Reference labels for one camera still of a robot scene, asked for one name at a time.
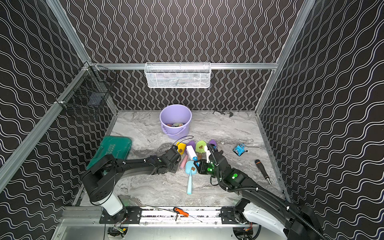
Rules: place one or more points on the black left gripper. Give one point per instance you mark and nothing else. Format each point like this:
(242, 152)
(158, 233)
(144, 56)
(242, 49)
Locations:
(175, 153)

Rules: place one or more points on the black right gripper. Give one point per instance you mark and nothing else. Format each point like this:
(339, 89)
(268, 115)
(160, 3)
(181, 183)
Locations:
(202, 165)

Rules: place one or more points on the yellow square trowel wooden handle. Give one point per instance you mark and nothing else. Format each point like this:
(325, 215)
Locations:
(181, 147)

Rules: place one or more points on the white brush blue handle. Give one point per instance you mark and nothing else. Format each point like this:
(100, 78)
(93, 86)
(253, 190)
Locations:
(191, 153)

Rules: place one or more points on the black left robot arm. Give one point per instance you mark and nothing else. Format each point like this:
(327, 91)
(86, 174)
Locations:
(102, 177)

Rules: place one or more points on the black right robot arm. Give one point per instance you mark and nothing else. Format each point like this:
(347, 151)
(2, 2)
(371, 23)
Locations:
(260, 206)

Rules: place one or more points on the light blue trowel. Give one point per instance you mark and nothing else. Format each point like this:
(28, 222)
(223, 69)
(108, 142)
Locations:
(190, 170)

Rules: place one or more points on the purple plastic bucket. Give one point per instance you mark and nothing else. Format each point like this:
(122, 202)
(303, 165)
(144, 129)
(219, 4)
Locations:
(176, 114)

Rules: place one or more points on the blue tape measure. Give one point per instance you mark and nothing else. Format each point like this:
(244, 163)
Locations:
(240, 149)

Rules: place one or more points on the green plastic tool case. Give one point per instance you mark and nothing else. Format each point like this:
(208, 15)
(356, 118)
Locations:
(119, 147)

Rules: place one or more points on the light green trowel wooden handle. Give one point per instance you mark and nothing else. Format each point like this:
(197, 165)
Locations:
(200, 147)

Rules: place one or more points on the small purple trowel pink handle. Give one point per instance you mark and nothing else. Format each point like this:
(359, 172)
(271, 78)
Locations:
(213, 143)

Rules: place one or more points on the orange handled screwdriver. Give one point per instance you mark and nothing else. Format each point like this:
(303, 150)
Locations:
(180, 212)

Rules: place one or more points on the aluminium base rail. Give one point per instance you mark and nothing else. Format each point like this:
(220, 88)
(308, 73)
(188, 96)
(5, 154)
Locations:
(153, 217)

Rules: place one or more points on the black orange screwdriver handle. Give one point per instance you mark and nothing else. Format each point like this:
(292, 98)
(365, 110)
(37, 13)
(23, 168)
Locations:
(262, 169)

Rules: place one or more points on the white wire basket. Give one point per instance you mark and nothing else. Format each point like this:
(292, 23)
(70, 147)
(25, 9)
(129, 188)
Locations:
(178, 75)

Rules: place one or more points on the black wire basket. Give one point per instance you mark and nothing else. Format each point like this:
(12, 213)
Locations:
(91, 95)

